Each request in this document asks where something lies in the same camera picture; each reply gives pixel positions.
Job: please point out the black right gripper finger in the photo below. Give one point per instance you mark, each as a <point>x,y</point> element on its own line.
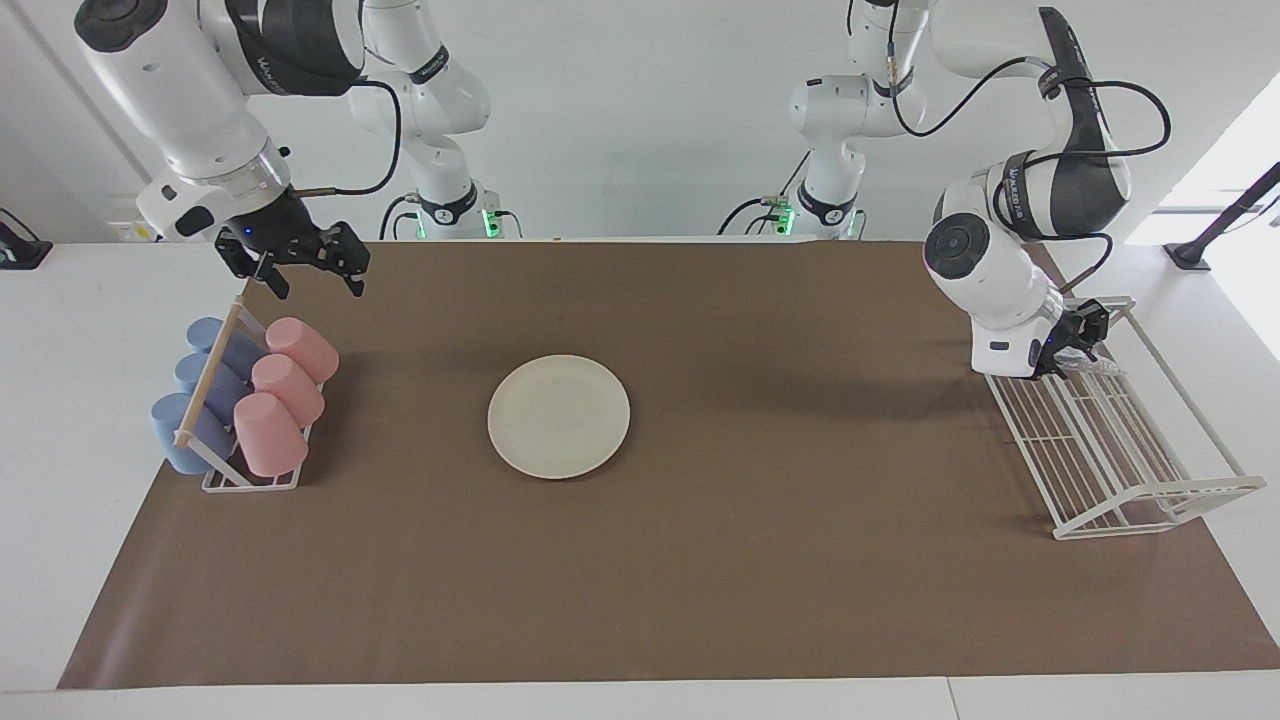
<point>245,258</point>
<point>348,250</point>

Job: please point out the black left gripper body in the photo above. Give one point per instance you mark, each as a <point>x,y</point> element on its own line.
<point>1058,335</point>

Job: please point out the small white label sticker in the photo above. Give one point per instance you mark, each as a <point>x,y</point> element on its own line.
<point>135,232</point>

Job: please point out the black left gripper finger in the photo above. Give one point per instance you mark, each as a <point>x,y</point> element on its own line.
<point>1075,355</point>
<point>1093,318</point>

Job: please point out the brown paper table mat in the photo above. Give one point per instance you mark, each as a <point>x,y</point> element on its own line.
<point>750,580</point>

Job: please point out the pink plastic cup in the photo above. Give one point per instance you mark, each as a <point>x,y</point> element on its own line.
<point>270,435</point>
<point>290,388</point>
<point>305,348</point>

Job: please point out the black angled stand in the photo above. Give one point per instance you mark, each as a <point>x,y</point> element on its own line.
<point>1225,220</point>

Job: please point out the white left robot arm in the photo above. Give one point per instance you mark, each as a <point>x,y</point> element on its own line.
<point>990,270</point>

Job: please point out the blue plastic cup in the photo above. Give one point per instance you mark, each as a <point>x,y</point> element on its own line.
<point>195,372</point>
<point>205,332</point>
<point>175,430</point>

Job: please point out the silver mesh sponge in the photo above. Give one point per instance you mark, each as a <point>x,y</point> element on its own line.
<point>1095,370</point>

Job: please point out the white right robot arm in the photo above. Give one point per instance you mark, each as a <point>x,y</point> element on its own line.
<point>190,90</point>

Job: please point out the black table clamp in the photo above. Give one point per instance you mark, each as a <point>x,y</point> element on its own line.
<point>20,248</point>

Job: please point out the cream round plate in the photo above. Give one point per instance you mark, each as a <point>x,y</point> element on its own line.
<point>558,417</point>

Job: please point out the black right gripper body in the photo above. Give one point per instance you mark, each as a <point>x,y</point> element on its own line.
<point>275,230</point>

